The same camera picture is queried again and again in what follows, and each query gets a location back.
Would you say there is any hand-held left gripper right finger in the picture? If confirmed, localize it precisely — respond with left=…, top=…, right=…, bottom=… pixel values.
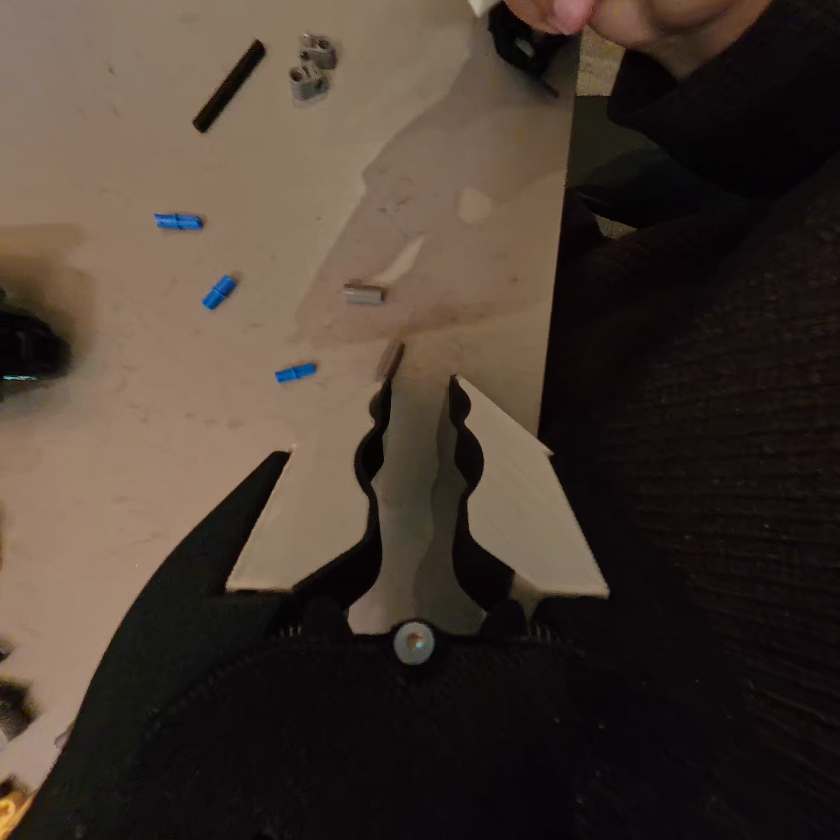
left=448, top=374, right=611, bottom=619

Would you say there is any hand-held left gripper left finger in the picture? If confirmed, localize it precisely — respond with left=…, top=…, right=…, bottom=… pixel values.
left=225, top=379, right=393, bottom=593

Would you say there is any person's right hand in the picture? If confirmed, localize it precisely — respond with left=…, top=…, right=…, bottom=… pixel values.
left=505, top=0, right=775, bottom=81

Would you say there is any person's black clothed body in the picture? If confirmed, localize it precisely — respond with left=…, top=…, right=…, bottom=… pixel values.
left=538, top=151, right=840, bottom=840

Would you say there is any black toy axle rod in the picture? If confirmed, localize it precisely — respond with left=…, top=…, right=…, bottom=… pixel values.
left=192, top=38, right=267, bottom=134

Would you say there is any small yellow toy vehicle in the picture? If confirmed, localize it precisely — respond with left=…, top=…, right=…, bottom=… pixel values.
left=0, top=289, right=73, bottom=401

